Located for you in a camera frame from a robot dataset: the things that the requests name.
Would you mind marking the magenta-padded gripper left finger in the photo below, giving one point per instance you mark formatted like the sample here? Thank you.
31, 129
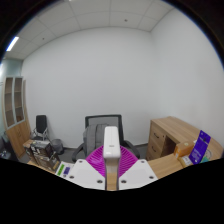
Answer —
85, 173

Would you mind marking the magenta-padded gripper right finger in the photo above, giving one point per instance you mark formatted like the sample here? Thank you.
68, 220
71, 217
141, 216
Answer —
138, 173

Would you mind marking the white charger block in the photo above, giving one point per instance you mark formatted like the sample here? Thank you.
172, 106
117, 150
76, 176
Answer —
111, 141

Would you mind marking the printed sticker sheet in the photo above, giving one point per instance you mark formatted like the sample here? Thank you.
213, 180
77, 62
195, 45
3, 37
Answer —
65, 170

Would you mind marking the grey backpack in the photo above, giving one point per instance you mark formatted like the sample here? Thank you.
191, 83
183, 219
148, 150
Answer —
93, 138

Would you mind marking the grey waste bin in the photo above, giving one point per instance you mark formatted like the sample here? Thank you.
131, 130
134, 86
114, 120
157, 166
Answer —
57, 146

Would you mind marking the orange box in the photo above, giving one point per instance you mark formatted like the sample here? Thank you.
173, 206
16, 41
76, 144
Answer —
182, 149

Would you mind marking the wooden drawer cabinet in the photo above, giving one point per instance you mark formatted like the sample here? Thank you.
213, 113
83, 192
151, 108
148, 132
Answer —
166, 128

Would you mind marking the black mesh office chair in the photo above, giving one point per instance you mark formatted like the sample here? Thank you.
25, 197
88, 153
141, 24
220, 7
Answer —
100, 120

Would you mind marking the small black chair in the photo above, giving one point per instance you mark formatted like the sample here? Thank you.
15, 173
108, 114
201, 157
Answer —
41, 125

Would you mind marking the purple card package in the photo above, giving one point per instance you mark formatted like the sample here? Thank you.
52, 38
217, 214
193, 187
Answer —
200, 146

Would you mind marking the wooden shelf unit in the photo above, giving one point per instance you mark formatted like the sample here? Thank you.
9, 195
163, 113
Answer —
18, 133

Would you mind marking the ceiling light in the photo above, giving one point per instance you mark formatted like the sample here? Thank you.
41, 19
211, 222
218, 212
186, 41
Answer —
12, 43

